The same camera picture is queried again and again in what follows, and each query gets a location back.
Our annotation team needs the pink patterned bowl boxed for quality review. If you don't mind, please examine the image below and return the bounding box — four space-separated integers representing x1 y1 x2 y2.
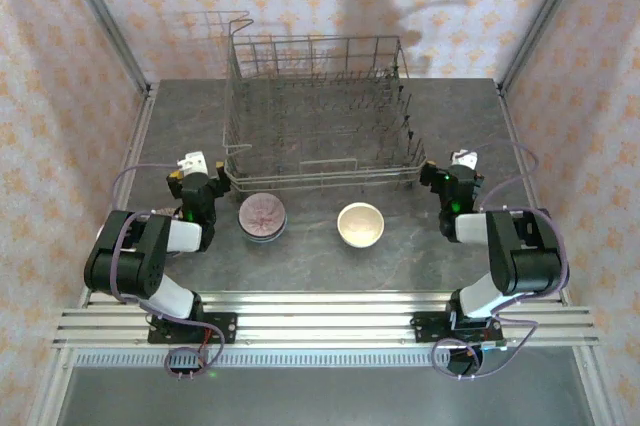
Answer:
238 192 288 240

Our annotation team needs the blue floral bowl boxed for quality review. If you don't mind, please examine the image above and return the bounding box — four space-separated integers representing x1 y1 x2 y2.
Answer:
240 223 289 243

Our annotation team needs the plain cream bowl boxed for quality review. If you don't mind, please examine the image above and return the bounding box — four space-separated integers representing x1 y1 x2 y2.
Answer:
336 202 386 248

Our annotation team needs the grey wire dish rack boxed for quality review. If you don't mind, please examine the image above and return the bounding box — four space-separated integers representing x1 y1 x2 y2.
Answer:
221 10 429 197

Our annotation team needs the grey metal panel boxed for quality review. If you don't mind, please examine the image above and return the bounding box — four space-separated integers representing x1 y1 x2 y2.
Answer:
53 365 589 426

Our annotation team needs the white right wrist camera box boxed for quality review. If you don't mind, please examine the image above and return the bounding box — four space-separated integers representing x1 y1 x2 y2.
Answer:
448 148 479 171

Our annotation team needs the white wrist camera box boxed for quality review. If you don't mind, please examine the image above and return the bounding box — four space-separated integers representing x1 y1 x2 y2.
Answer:
175 149 209 176
448 148 479 171

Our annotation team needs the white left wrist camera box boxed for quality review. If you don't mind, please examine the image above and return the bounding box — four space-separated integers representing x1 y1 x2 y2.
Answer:
175 149 209 176

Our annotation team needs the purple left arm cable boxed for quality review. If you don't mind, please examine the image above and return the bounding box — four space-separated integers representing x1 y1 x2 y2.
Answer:
110 162 226 382

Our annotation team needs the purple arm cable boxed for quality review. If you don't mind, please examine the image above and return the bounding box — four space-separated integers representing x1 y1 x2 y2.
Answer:
110 162 226 382
431 140 571 381

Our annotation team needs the aluminium table side rail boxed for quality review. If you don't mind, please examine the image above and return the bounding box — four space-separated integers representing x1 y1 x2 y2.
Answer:
77 85 160 307
496 88 572 306

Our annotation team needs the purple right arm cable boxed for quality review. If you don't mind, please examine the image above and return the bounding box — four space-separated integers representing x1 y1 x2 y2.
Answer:
431 140 571 381

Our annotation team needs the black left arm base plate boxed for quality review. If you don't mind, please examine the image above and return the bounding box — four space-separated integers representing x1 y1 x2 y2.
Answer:
147 312 238 346

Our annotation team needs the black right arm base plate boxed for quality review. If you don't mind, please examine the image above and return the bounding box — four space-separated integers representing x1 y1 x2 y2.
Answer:
410 310 504 346

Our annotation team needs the aluminium rail frame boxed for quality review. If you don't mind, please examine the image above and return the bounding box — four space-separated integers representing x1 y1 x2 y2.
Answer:
52 289 601 350

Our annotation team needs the aluminium corner post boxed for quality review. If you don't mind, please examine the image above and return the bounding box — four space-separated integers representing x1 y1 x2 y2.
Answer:
53 0 152 96
498 0 596 96

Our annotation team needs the slotted grey cable duct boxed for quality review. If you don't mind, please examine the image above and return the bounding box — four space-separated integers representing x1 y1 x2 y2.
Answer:
69 348 584 369

